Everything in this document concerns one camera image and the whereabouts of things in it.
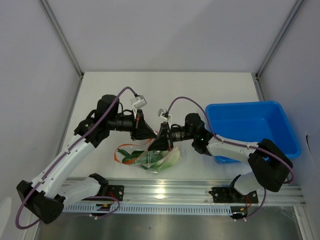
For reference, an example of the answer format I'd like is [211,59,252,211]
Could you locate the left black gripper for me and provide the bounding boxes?
[107,108,157,141]

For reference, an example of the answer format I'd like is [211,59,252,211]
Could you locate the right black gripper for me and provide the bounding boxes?
[148,121,196,151]

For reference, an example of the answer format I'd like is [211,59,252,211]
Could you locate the green lettuce head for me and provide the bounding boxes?
[149,146,182,173]

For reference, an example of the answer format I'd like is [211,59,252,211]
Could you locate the clear zip bag orange zipper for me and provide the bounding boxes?
[113,139,186,174]

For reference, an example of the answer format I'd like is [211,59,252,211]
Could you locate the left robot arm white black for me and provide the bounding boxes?
[16,94,156,224]

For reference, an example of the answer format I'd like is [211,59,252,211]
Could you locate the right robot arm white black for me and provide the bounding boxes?
[148,113,293,202]

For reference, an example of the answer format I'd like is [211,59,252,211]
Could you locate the blue plastic bin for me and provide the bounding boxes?
[205,101,301,159]

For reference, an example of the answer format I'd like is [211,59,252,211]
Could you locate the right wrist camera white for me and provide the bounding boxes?
[157,108,173,128]

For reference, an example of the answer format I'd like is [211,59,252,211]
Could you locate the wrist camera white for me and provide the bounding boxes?
[130,95,147,113]
[157,108,173,128]

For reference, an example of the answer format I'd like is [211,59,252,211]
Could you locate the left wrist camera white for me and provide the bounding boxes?
[130,95,147,113]

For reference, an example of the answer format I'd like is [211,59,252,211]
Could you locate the aluminium mounting rail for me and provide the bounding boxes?
[109,178,306,207]

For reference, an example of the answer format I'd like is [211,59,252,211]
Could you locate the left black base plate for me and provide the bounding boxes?
[106,185,125,202]

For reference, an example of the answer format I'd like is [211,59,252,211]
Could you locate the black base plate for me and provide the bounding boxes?
[208,186,259,204]
[106,185,125,202]

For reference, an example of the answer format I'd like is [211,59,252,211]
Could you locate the white slotted cable duct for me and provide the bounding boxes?
[63,202,232,216]

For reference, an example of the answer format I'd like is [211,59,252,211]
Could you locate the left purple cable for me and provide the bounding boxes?
[15,86,138,230]

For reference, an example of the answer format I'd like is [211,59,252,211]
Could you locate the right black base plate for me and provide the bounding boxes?
[208,186,259,204]

